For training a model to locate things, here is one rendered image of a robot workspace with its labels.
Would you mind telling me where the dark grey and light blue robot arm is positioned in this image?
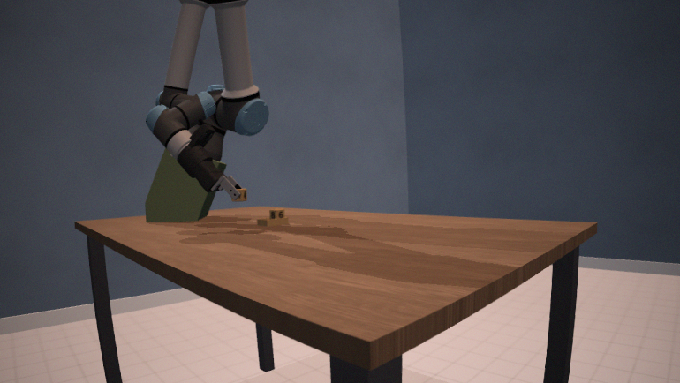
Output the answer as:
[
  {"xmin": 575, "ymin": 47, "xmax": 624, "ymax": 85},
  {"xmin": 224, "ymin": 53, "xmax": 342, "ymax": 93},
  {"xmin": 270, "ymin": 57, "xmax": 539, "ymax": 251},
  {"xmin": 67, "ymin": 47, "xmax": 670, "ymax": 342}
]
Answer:
[{"xmin": 146, "ymin": 0, "xmax": 269, "ymax": 161}]

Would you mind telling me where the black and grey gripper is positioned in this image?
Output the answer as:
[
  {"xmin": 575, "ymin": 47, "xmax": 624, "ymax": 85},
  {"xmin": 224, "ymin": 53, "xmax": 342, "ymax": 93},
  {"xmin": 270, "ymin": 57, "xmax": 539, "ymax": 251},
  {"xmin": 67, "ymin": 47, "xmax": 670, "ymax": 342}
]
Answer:
[{"xmin": 167, "ymin": 119, "xmax": 243, "ymax": 200}]

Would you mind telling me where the orange number cube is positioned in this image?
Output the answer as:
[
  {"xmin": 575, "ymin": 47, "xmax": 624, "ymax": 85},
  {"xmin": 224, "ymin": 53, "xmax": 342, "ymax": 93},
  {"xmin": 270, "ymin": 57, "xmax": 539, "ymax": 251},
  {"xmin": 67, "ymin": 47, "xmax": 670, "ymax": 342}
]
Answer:
[
  {"xmin": 231, "ymin": 189, "xmax": 247, "ymax": 201},
  {"xmin": 269, "ymin": 208, "xmax": 284, "ymax": 219}
]

